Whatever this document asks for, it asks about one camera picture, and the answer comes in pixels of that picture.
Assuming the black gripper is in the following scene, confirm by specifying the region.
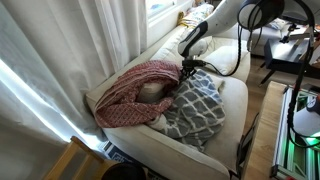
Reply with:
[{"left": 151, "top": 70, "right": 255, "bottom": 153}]
[{"left": 180, "top": 59, "right": 206, "bottom": 80}]

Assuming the cream fabric couch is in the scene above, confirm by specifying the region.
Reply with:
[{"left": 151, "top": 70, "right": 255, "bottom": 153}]
[{"left": 86, "top": 26, "right": 250, "bottom": 180}]

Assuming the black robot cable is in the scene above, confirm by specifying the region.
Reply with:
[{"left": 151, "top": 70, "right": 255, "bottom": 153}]
[{"left": 203, "top": 0, "right": 268, "bottom": 78}]

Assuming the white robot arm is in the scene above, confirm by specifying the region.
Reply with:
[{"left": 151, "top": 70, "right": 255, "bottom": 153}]
[{"left": 178, "top": 0, "right": 320, "bottom": 78}]

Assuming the cream square throw pillow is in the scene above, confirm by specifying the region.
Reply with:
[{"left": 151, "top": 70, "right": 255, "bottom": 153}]
[{"left": 204, "top": 46, "right": 248, "bottom": 75}]

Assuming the black side table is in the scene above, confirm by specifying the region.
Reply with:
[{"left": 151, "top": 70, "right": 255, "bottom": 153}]
[{"left": 260, "top": 39, "right": 308, "bottom": 85}]

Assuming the black round pan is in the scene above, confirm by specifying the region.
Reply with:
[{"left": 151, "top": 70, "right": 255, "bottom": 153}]
[{"left": 101, "top": 163, "right": 147, "bottom": 180}]

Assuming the cream back cushion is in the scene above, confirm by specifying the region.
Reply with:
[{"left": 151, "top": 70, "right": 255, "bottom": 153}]
[{"left": 159, "top": 25, "right": 214, "bottom": 68}]

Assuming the light wooden stool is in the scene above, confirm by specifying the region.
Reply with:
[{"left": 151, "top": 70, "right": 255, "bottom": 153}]
[{"left": 44, "top": 136, "right": 117, "bottom": 180}]

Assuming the gray and white patterned blanket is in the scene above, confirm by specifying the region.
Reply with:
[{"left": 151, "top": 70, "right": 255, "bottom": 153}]
[{"left": 147, "top": 70, "right": 226, "bottom": 151}]

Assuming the floral yellow pillow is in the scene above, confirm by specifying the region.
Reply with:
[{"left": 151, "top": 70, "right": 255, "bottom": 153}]
[{"left": 177, "top": 3, "right": 215, "bottom": 28}]

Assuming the red patterned blanket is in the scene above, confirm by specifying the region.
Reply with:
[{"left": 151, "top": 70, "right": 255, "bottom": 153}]
[{"left": 94, "top": 60, "right": 181, "bottom": 128}]

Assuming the white sheer curtain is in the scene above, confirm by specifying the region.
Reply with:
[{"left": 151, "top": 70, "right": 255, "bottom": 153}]
[{"left": 0, "top": 0, "right": 147, "bottom": 144}]

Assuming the wooden table with metal rails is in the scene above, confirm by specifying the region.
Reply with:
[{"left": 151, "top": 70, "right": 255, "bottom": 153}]
[{"left": 243, "top": 82, "right": 320, "bottom": 180}]

